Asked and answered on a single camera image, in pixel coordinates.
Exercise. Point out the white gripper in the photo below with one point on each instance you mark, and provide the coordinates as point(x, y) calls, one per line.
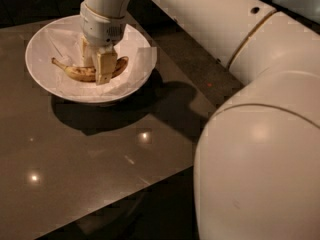
point(100, 29)

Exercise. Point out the ripe spotted yellow banana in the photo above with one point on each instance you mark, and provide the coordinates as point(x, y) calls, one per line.
point(88, 74)

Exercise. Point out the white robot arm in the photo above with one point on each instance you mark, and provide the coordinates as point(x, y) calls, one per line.
point(257, 163)

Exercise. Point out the white bowl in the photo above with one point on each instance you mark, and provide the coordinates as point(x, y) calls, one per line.
point(40, 57)

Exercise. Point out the white crumpled paper liner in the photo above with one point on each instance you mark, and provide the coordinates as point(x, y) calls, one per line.
point(133, 50)

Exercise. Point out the dark cabinet row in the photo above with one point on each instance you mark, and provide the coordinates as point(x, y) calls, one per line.
point(17, 12)

